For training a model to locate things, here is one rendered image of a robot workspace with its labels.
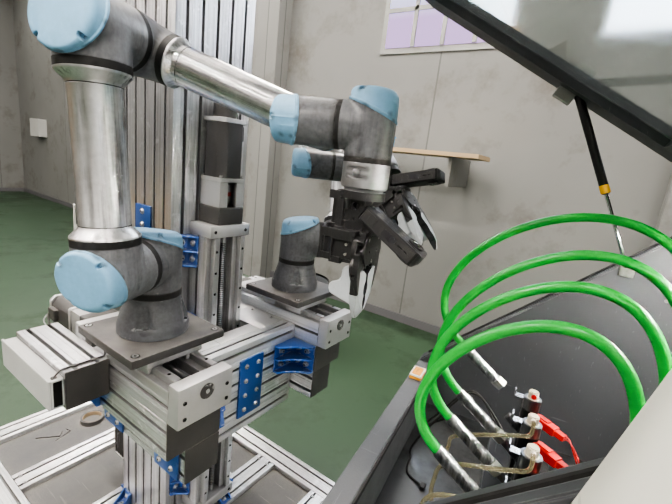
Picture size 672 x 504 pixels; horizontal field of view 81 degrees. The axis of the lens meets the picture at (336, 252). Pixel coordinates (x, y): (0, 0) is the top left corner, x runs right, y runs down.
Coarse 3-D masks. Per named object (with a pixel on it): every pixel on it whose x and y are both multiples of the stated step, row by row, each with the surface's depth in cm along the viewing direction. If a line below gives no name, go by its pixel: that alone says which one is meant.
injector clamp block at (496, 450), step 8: (488, 448) 71; (496, 448) 71; (504, 448) 72; (496, 456) 69; (504, 456) 69; (504, 464) 68; (544, 464) 69; (488, 472) 65; (480, 480) 71; (488, 480) 63; (496, 480) 64
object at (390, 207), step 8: (392, 168) 90; (384, 192) 91; (392, 192) 87; (400, 192) 86; (408, 192) 89; (392, 200) 88; (408, 200) 85; (416, 200) 91; (384, 208) 89; (392, 208) 87; (416, 208) 88; (392, 216) 87
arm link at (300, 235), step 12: (300, 216) 128; (312, 216) 128; (288, 228) 121; (300, 228) 120; (312, 228) 122; (288, 240) 121; (300, 240) 121; (312, 240) 121; (288, 252) 122; (300, 252) 122; (312, 252) 123
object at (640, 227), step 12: (552, 216) 61; (564, 216) 60; (576, 216) 60; (588, 216) 59; (600, 216) 58; (612, 216) 58; (516, 228) 64; (528, 228) 63; (636, 228) 56; (648, 228) 56; (492, 240) 66; (660, 240) 55; (480, 252) 67; (456, 276) 70; (444, 288) 71; (444, 300) 71; (444, 312) 71; (456, 336) 71
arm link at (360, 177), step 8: (344, 168) 60; (352, 168) 59; (360, 168) 59; (368, 168) 58; (376, 168) 58; (384, 168) 59; (344, 176) 60; (352, 176) 59; (360, 176) 59; (368, 176) 58; (376, 176) 59; (384, 176) 60; (344, 184) 60; (352, 184) 59; (360, 184) 59; (368, 184) 59; (376, 184) 59; (384, 184) 60; (368, 192) 60; (376, 192) 60
